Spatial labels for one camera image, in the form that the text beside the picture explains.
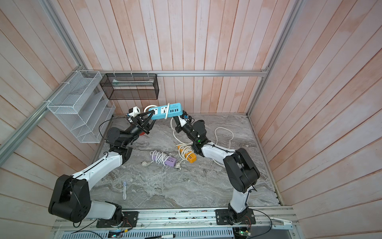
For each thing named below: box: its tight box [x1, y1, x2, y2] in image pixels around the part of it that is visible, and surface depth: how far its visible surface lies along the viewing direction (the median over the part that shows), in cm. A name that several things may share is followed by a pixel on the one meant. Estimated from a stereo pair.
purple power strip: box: [152, 152, 177, 167], surface depth 90 cm
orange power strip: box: [177, 145, 197, 164], surface depth 93 cm
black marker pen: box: [144, 234, 176, 239], surface depth 70 cm
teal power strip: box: [148, 102, 184, 120], surface depth 66 cm
